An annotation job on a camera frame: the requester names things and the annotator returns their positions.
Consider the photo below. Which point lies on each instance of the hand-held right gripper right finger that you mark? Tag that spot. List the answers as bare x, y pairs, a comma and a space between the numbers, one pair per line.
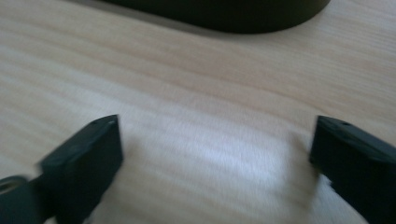
358, 165

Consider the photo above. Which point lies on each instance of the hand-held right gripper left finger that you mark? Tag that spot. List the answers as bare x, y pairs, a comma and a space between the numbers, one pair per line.
84, 168

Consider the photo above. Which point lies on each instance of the dark round container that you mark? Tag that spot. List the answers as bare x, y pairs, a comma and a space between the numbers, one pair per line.
230, 14

